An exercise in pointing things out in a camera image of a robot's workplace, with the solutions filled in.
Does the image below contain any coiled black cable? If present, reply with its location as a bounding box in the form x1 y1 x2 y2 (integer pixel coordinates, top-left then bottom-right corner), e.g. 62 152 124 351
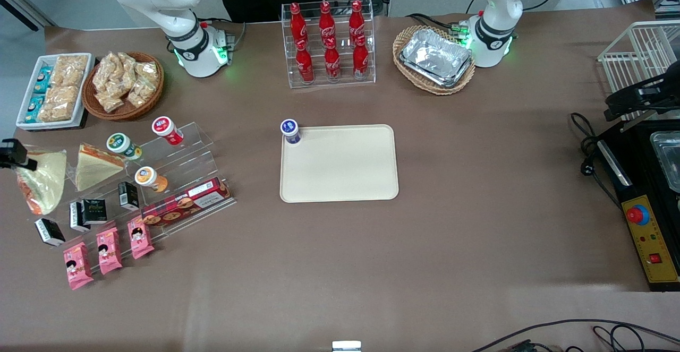
592 324 646 352

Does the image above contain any aluminium foil container stack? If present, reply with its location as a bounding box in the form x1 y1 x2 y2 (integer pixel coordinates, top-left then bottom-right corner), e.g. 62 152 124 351
399 28 473 88

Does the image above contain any white rectangular snack tray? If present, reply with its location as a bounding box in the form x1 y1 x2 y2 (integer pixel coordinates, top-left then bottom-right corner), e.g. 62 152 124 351
16 53 95 131

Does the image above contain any small black carton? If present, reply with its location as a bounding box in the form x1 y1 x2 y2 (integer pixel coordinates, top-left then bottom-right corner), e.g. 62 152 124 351
69 201 91 233
35 218 66 247
118 181 140 208
81 199 108 224

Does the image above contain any clear puffed snack bag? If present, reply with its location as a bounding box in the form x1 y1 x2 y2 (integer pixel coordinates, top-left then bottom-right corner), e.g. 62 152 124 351
126 79 156 107
109 51 140 82
96 91 125 114
92 55 120 93
135 62 160 83

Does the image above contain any red cookie box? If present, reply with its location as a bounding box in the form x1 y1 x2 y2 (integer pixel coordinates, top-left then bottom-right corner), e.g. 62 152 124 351
141 177 233 228

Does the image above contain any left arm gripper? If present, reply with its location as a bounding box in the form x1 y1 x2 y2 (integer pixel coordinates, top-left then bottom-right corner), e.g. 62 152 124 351
605 73 680 122

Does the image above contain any red knob on blue ring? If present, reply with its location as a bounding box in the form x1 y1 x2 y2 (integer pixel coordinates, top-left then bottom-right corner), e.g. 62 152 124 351
626 203 650 225

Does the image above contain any orange lid cup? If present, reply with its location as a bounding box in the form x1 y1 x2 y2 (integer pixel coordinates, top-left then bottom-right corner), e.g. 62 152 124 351
134 166 169 193

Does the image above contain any clear acrylic stepped display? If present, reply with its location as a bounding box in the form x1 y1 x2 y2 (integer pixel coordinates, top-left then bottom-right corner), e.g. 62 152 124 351
56 122 237 274

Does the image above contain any triangle sandwich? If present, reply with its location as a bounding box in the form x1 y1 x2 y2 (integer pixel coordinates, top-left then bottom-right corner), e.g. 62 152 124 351
76 142 126 192
16 149 68 216

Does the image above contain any yellow control panel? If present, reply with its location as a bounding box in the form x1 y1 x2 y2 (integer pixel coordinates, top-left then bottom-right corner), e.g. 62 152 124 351
622 194 679 284

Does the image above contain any red cola bottle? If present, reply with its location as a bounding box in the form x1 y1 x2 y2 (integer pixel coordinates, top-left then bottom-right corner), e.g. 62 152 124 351
319 2 336 42
349 0 366 39
353 36 369 79
295 40 315 83
290 3 309 45
324 39 341 81

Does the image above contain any silver metal handle bar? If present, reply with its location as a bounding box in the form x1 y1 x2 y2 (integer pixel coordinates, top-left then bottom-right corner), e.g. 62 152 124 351
598 140 633 187

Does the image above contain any brown brittle snack bag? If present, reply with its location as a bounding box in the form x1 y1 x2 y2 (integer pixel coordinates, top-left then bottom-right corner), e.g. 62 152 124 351
38 85 80 123
50 55 88 87

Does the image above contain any clear acrylic bottle rack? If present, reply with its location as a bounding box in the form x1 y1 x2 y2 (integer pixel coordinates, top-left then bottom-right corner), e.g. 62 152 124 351
282 3 376 89

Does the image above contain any black power cable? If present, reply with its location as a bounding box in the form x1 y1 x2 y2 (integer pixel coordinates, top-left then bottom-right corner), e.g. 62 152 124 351
571 112 623 209

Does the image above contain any green lid cup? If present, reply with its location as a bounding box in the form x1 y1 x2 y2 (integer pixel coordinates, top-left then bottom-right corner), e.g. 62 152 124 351
106 132 143 161

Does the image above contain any long black floor cable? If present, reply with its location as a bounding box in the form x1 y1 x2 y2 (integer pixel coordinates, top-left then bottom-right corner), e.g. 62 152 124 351
470 319 680 352

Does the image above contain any dark brown wicker basket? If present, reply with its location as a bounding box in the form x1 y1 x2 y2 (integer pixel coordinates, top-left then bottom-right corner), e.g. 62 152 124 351
82 51 165 122

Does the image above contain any white wire rack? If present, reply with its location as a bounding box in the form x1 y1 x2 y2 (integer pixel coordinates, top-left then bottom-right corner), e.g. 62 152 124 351
598 20 680 122

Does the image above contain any light wicker basket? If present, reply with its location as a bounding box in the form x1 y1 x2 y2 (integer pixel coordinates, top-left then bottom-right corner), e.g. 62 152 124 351
393 25 476 96

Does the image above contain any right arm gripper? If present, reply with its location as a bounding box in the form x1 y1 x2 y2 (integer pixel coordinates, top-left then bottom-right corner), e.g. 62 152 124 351
0 139 39 171

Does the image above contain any black food warmer appliance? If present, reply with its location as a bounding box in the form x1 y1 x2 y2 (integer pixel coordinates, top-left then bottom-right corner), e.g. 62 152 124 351
595 120 680 293

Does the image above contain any pink snack packet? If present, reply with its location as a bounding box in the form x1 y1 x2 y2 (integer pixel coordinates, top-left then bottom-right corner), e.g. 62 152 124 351
63 242 94 290
96 227 123 275
127 218 155 260

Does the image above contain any cream plastic tray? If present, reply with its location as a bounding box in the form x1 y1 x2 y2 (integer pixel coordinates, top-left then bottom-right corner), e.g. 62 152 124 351
279 124 400 204

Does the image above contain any teal snack packet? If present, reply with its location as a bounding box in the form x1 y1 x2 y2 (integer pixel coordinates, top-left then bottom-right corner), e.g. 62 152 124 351
25 95 46 123
33 67 53 93

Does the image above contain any blue lid cup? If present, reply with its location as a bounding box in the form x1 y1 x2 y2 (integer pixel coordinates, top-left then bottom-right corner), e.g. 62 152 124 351
280 119 302 146

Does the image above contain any stainless steel pan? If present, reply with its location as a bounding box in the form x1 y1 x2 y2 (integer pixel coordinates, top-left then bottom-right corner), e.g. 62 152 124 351
650 131 680 193

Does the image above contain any red lid cup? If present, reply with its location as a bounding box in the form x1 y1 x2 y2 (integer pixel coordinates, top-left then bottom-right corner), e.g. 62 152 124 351
152 116 184 146

